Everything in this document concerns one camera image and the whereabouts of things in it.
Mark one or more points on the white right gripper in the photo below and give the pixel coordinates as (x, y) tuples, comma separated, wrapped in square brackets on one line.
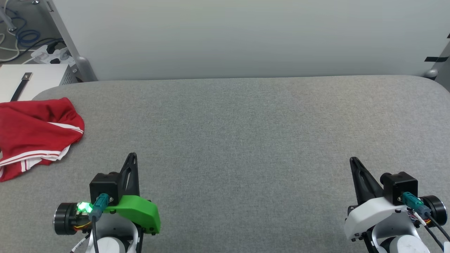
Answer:
[(365, 214)]

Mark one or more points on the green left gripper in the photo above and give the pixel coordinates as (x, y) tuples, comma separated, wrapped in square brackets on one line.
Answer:
[(140, 212)]

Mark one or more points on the red jersey with white trim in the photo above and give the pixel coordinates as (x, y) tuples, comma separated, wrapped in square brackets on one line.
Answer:
[(31, 126)]

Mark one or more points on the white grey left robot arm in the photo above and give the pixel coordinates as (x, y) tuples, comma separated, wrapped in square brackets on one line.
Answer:
[(109, 244)]

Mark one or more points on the white cabinet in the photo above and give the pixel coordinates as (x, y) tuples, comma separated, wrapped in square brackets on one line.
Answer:
[(42, 80)]

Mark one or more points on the black tape strip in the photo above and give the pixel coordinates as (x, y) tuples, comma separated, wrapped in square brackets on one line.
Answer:
[(436, 59)]

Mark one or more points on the white power strip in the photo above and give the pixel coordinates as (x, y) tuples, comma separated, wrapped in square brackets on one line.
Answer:
[(44, 52)]

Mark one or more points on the white partition panel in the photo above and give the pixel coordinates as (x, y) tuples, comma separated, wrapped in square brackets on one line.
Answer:
[(246, 35)]

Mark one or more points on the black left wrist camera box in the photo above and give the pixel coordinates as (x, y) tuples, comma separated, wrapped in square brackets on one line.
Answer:
[(103, 184)]

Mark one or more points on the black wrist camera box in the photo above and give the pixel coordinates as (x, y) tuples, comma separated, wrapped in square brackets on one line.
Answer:
[(400, 186), (103, 184)]

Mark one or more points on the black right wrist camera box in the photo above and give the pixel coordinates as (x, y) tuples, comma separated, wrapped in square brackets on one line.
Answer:
[(400, 186)]

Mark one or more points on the grey metal panel post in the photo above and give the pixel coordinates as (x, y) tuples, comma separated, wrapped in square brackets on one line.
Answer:
[(84, 68), (431, 73)]

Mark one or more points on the grey metal table frame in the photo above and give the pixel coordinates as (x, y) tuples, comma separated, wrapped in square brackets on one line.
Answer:
[(12, 28)]

